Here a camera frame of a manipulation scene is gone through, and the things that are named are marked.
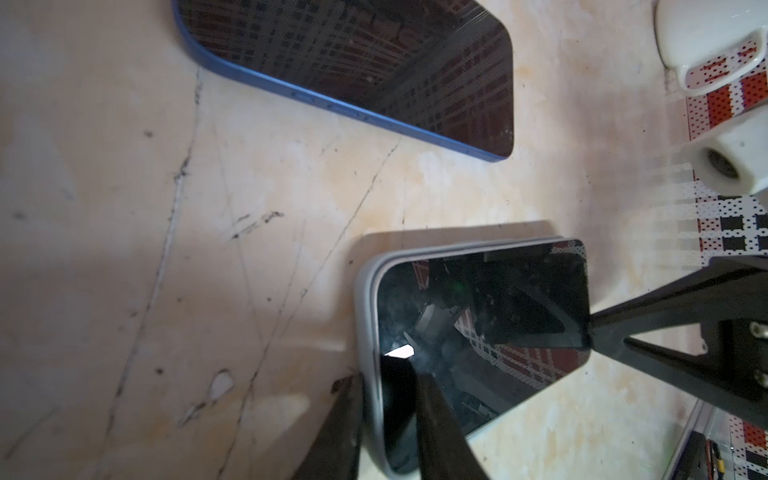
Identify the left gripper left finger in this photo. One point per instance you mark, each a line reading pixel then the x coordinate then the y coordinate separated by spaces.
pixel 335 452

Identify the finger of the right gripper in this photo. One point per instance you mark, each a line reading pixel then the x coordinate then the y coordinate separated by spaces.
pixel 727 301

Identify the light blue case front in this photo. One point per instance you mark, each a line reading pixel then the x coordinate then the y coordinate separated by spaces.
pixel 369 360

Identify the white ceramic mug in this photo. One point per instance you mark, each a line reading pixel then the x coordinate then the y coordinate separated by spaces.
pixel 691 33

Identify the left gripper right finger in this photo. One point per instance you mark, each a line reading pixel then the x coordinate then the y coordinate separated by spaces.
pixel 443 450

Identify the black phone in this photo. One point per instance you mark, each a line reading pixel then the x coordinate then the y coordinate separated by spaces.
pixel 437 71
pixel 480 348

